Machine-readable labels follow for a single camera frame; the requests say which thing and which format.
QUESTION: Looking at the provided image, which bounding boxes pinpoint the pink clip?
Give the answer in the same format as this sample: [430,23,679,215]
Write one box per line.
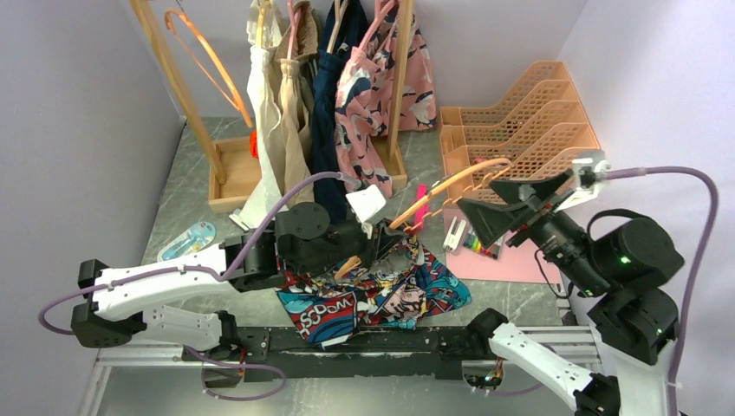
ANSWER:
[413,184,429,233]

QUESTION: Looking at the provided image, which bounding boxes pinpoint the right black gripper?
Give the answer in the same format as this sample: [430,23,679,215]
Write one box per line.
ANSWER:
[457,167,612,296]

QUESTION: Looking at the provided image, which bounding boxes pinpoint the orange plastic file organizer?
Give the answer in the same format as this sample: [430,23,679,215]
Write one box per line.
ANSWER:
[439,61,600,180]

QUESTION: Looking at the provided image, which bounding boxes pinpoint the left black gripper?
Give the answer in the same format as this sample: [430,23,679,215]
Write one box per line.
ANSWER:
[293,217,409,276]

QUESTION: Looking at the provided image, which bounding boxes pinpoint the blue toothbrush package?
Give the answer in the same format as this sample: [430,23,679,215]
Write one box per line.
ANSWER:
[156,222,217,262]

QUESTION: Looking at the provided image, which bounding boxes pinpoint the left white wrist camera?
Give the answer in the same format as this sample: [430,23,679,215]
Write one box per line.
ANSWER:
[346,185,387,224]

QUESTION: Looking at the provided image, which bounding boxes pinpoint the wooden clothes rack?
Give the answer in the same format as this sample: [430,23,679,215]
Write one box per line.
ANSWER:
[130,0,416,213]

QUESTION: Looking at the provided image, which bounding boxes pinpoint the white marker pens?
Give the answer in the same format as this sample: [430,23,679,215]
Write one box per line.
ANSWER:
[443,217,466,252]

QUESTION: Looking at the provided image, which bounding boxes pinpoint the orange hanger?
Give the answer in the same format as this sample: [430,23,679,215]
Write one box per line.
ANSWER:
[163,8,255,127]
[334,157,513,282]

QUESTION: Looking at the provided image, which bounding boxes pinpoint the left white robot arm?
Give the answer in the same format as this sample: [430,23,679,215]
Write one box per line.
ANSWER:
[70,202,405,361]

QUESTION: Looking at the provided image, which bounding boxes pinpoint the white hanging garment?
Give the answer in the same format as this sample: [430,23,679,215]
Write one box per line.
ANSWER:
[231,1,286,230]

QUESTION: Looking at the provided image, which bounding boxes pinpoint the comic print shorts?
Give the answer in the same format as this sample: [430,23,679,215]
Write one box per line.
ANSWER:
[276,236,472,349]

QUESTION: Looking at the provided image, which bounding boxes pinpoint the pink floral hanging garment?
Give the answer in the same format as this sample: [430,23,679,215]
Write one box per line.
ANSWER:
[335,1,437,198]

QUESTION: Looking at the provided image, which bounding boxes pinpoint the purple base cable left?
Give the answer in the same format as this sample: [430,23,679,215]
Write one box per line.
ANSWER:
[183,348,287,402]

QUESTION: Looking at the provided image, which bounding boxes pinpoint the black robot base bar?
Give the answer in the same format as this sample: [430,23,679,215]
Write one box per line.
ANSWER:
[182,324,524,384]

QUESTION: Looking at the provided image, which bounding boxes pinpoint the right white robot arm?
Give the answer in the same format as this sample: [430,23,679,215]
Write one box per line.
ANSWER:
[458,171,684,415]

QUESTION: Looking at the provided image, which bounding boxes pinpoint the beige hanging garment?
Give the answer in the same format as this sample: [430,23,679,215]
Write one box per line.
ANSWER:
[273,1,321,194]

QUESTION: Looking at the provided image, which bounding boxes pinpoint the marker pen set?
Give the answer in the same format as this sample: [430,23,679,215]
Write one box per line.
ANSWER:
[463,231,504,260]

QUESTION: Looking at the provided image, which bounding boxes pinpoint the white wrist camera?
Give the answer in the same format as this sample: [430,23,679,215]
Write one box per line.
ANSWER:
[346,185,387,224]
[556,149,611,211]

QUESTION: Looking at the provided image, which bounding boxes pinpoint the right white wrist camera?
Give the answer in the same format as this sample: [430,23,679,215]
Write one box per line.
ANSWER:
[556,149,611,211]

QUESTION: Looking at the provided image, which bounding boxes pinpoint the navy hanging garment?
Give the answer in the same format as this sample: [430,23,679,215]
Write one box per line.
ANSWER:
[311,0,370,225]

